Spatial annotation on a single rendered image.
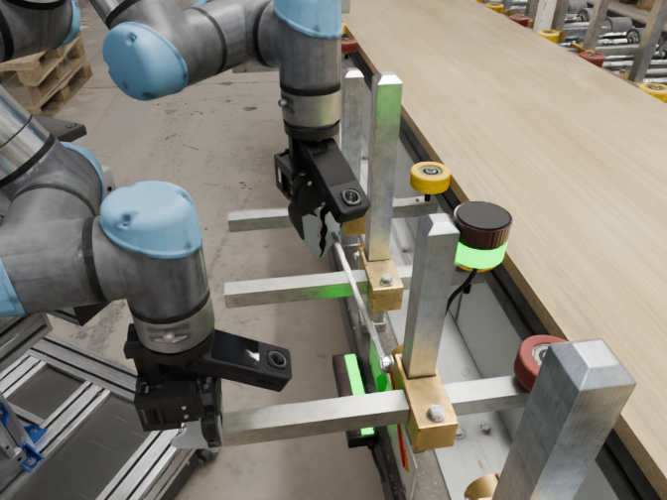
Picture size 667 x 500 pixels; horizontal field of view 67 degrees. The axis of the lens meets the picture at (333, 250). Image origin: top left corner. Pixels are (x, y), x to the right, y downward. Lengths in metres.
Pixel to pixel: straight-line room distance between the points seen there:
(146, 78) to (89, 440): 1.14
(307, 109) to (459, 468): 0.61
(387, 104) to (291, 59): 0.17
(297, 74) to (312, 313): 1.48
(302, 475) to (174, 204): 1.25
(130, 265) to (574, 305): 0.59
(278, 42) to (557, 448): 0.48
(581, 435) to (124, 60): 0.50
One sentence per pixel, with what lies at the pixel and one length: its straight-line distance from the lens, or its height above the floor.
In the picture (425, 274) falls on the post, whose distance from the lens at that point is 0.56.
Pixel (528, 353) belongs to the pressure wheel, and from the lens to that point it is 0.69.
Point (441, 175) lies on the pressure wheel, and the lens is 1.04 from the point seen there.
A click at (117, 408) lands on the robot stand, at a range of 1.57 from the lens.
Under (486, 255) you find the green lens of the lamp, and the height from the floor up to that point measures 1.07.
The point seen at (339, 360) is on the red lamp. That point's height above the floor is 0.70.
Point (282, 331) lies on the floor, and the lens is 1.95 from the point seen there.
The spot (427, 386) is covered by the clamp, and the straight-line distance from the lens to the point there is 0.67.
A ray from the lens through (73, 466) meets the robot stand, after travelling 1.51.
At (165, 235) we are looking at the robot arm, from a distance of 0.43.
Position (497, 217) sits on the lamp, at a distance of 0.56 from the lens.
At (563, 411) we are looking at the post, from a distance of 0.33.
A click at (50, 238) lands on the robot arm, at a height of 1.16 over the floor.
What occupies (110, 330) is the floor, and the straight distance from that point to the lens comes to 2.12.
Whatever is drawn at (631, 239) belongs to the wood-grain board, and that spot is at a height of 0.90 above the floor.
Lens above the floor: 1.39
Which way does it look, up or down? 37 degrees down
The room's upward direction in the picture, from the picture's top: straight up
